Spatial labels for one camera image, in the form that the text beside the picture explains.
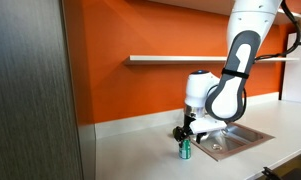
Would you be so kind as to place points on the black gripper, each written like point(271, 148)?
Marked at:
point(188, 125)

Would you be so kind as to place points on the green soda can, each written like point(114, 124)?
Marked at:
point(185, 151)

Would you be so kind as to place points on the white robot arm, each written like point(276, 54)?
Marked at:
point(238, 50)

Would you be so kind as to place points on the round sink drain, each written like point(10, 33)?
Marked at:
point(217, 146)

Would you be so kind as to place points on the stainless steel sink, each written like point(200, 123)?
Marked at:
point(243, 136)

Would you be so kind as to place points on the black object at counter edge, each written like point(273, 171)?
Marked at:
point(273, 174)

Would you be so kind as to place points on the white door panel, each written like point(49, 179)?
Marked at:
point(298, 66)

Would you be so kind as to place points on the dark wood cabinet panel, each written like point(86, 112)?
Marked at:
point(30, 90)

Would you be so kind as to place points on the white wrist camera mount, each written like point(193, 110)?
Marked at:
point(208, 126)

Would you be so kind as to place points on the white wall shelf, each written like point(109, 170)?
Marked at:
point(176, 59)

